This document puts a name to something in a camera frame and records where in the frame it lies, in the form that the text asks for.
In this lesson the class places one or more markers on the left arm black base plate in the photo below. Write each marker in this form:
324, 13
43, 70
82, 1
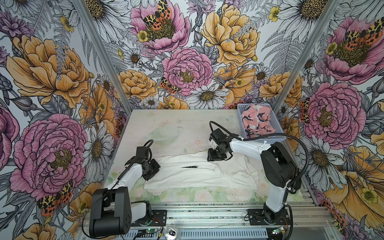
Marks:
159, 219

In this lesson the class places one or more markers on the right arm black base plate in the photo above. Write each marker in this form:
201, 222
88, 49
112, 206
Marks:
261, 217

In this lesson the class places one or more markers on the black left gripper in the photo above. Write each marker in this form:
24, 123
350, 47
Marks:
156, 167

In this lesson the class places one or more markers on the grey slotted cable duct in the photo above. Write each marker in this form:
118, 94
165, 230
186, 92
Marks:
200, 234

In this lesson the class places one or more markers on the pink patterned garment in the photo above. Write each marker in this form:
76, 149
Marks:
257, 121

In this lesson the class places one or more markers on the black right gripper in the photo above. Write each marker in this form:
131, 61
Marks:
212, 158

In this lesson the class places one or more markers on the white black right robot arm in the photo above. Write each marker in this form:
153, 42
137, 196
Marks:
279, 168

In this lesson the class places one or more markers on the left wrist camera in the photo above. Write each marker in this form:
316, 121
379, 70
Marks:
143, 154

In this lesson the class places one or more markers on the left aluminium corner post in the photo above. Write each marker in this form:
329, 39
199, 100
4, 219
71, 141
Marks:
96, 39

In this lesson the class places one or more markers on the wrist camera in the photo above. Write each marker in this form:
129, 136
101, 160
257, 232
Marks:
143, 154
219, 139

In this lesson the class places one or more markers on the aluminium corner post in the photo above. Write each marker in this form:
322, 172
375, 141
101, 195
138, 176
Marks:
313, 38
96, 39

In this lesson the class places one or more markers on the right aluminium corner post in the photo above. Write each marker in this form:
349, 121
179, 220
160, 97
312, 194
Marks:
313, 38

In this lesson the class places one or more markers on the white t-shirt with robot print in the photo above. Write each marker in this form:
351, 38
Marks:
195, 171

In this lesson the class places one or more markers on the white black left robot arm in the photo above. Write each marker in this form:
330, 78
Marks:
112, 213

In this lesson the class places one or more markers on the light blue perforated laundry basket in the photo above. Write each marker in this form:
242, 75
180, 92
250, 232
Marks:
269, 138

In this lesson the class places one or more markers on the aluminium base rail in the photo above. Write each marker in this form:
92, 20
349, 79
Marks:
231, 215

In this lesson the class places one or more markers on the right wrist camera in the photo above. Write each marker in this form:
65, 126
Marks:
219, 139

